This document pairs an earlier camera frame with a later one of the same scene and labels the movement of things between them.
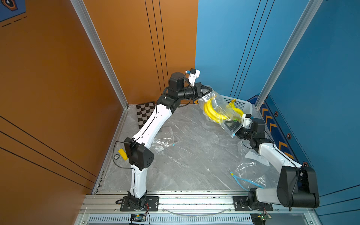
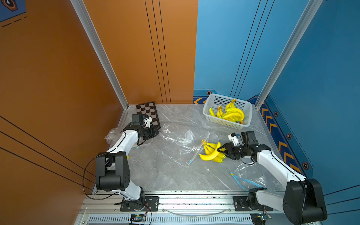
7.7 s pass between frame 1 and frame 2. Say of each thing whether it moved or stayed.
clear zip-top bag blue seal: stayed
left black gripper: moved
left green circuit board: stayed
